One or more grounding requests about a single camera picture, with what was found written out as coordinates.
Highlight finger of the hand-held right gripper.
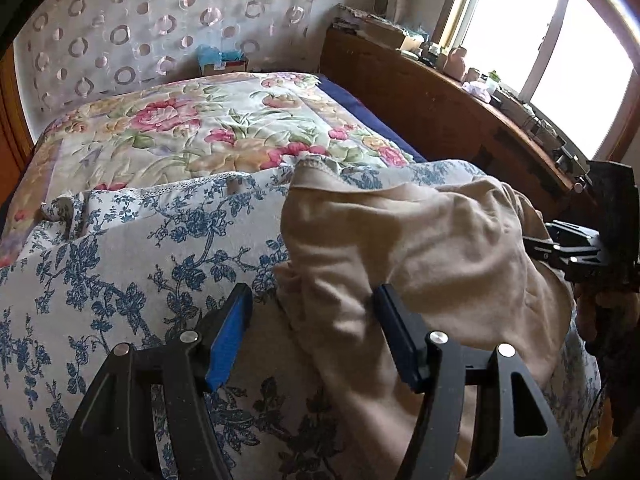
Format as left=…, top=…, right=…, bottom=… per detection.
left=522, top=235, right=573, bottom=274
left=545, top=220, right=602, bottom=250

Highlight pink vase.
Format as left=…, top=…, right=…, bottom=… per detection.
left=446, top=46, right=469, bottom=80

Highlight wooden framed window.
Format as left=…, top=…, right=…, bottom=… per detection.
left=432, top=0, right=640, bottom=162

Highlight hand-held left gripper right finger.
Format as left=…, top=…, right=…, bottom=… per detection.
left=372, top=284, right=571, bottom=480

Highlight person's right hand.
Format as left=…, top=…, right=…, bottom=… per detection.
left=572, top=282, right=640, bottom=357

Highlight beige printed t-shirt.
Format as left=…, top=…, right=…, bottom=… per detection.
left=272, top=157, right=576, bottom=480

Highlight long wooden cabinet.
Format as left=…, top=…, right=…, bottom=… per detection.
left=320, top=27, right=601, bottom=222

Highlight white pink cloth cap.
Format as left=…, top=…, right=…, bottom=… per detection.
left=462, top=80, right=496, bottom=104

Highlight flat cardboard box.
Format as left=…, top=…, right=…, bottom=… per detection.
left=357, top=17, right=406, bottom=46

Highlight blue plastic bag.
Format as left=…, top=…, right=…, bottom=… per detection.
left=195, top=44, right=246, bottom=69

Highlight small cardboard box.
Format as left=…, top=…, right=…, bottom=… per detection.
left=202, top=57, right=250, bottom=77

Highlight blue floral bed sheet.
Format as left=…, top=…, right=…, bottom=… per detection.
left=0, top=157, right=604, bottom=480

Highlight sheer circle-patterned curtain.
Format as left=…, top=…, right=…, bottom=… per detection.
left=12, top=0, right=346, bottom=144

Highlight wooden slatted wardrobe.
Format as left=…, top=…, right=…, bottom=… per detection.
left=0, top=45, right=34, bottom=202

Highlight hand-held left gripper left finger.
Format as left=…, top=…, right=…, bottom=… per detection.
left=52, top=284, right=254, bottom=480

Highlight pink floral quilt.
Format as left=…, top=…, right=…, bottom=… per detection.
left=0, top=71, right=417, bottom=267

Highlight navy bed sheet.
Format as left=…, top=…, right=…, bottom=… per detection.
left=317, top=74, right=429, bottom=164

